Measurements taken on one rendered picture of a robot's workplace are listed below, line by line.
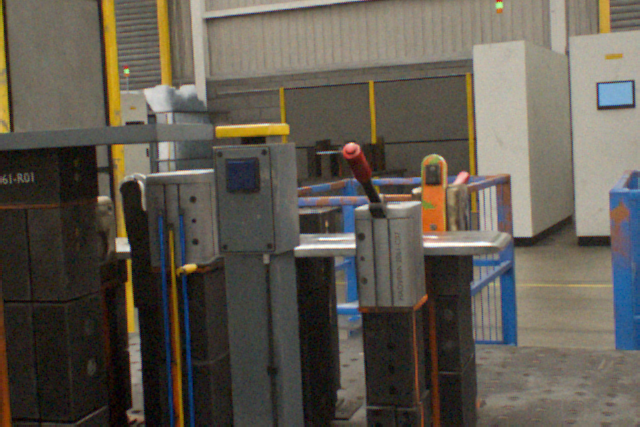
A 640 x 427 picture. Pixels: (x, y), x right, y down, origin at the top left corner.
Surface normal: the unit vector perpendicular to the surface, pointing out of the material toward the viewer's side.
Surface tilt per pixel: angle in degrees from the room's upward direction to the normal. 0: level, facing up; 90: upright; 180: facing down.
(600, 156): 90
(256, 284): 90
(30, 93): 91
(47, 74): 91
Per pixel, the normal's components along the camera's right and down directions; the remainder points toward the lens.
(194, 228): -0.30, 0.07
